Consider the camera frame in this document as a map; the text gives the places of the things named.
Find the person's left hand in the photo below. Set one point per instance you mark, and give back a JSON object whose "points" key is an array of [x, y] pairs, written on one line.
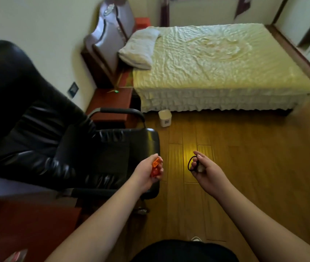
{"points": [[145, 174]]}

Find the person's right hand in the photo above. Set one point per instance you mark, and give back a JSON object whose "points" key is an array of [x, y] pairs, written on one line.
{"points": [[212, 180]]}

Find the red cube toy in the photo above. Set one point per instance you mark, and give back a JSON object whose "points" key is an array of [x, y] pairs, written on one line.
{"points": [[155, 172]]}

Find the orange toy block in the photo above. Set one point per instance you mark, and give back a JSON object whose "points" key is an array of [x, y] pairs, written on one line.
{"points": [[156, 161]]}

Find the small white bin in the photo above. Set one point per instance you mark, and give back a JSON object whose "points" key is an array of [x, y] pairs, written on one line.
{"points": [[165, 118]]}

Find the person's right forearm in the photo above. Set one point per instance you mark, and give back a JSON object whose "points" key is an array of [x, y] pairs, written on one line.
{"points": [[261, 231]]}

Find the person's left forearm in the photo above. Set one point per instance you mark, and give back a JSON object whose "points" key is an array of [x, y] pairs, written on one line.
{"points": [[97, 231]]}

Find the wooden floor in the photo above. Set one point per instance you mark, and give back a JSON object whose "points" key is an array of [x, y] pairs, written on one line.
{"points": [[253, 160]]}

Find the person's right shoe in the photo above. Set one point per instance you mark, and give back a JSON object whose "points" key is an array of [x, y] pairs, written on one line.
{"points": [[195, 239]]}

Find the person's black shorts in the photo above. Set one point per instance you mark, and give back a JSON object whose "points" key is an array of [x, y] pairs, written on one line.
{"points": [[185, 252]]}

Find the red-brown nightstand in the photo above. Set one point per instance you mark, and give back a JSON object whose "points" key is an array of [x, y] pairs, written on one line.
{"points": [[108, 102], [142, 23]]}

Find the bed with pale yellow bedspread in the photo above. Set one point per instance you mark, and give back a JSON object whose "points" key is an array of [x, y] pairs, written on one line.
{"points": [[212, 65]]}

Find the black leather office chair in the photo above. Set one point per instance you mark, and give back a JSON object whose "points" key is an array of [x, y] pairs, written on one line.
{"points": [[35, 120]]}

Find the white pillow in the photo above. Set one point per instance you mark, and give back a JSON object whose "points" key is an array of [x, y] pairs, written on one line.
{"points": [[138, 49]]}

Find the red-brown wooden table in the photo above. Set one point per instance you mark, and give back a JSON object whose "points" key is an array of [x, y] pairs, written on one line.
{"points": [[21, 229]]}

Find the dark wooden bed headboard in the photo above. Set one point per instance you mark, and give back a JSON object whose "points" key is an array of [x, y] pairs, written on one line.
{"points": [[111, 38]]}

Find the white wardrobe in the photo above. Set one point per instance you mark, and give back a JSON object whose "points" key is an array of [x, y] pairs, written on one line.
{"points": [[294, 19]]}

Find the dark wall socket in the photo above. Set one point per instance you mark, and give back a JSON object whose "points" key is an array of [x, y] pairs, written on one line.
{"points": [[73, 90]]}

